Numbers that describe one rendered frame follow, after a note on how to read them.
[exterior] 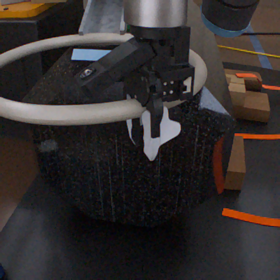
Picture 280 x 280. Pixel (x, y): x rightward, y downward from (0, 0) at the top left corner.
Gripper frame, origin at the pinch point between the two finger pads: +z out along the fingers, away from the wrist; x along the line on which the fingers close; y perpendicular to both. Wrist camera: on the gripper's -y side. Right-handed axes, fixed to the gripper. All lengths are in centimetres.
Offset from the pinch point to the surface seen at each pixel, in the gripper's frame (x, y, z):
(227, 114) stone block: 32, 50, 21
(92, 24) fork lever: 52, 12, -8
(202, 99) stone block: 35, 41, 15
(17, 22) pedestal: 132, 2, 4
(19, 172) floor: 113, -12, 79
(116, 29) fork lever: 46.4, 17.2, -7.3
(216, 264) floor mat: 17, 46, 81
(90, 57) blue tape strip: 57, 13, 4
